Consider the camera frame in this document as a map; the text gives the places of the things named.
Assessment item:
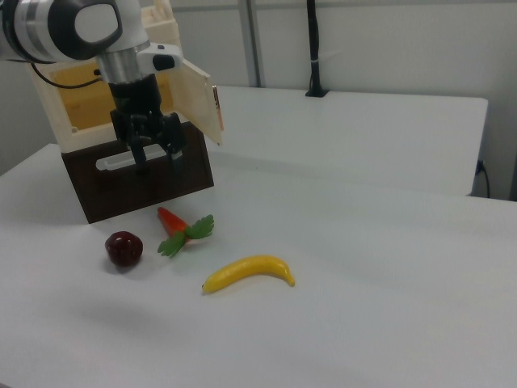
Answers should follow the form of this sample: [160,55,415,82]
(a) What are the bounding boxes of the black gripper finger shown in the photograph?
[129,139,149,175]
[164,148,183,173]

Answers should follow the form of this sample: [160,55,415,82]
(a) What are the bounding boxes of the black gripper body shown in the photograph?
[108,74,187,157]

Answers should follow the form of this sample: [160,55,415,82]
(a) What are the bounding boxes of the cream cabinet door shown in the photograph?
[171,56,225,147]

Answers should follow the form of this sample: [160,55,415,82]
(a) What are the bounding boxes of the cream plastic cabinet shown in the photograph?
[26,0,191,154]

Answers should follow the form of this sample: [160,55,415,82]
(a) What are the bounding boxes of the dark brown wooden box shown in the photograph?
[60,120,215,225]

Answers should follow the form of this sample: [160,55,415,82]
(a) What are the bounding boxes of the orange toy carrot green leaves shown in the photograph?
[156,206,216,259]

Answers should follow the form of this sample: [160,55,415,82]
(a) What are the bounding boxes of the dark red toy apple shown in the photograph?
[104,230,145,269]

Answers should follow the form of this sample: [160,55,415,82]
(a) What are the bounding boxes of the yellow toy banana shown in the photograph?
[200,254,296,297]

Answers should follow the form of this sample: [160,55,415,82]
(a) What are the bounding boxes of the black pole with clamp base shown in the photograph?
[304,0,330,99]

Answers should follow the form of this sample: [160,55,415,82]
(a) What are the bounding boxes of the white drawer handle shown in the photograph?
[95,143,173,173]

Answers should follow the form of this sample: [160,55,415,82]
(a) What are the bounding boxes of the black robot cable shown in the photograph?
[29,60,102,89]

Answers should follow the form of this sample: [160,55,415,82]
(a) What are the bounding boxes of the wall outlet with black cable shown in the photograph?
[476,158,492,199]

